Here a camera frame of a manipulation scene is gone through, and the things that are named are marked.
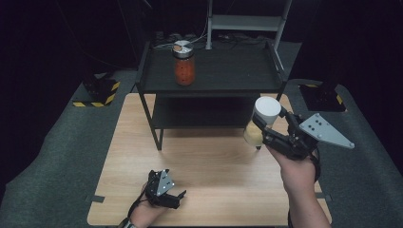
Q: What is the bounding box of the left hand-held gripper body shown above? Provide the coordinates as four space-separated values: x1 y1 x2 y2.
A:
144 168 182 210

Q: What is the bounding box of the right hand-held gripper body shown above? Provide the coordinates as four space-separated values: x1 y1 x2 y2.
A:
262 112 355 161

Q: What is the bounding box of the yellow sauce jar white lid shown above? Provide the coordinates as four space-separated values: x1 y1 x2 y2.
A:
242 96 282 148

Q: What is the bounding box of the black two-tier metal shelf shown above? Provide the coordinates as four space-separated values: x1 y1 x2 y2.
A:
135 40 289 152

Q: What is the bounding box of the red sauce jar silver lid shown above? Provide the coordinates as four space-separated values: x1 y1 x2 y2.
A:
171 40 197 86

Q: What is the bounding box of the person's left hand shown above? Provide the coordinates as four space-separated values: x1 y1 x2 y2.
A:
129 193 172 228

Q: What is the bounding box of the person's right hand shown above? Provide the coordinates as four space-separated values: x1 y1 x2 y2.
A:
267 146 318 195

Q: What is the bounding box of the black base with yellow stripes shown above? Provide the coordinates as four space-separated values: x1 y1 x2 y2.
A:
71 73 122 108
298 83 347 113

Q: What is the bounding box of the wristwatch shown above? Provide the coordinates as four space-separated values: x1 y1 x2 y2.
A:
118 218 138 228

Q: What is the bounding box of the grey tape strip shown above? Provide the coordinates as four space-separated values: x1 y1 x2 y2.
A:
315 191 333 202
85 195 106 204

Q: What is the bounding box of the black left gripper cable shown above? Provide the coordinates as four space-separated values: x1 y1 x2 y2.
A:
126 189 148 220

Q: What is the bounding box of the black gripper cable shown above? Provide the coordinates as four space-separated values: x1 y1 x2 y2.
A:
126 189 148 220
311 147 322 184

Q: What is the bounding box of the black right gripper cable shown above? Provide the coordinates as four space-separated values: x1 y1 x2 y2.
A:
311 147 322 184

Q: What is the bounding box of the bundle of black cables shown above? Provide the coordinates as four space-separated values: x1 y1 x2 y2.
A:
153 30 270 50

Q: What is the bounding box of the grey metal stand frame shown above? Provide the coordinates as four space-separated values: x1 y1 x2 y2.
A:
204 0 293 51

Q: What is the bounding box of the white cable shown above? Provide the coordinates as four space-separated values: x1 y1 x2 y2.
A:
154 15 211 49

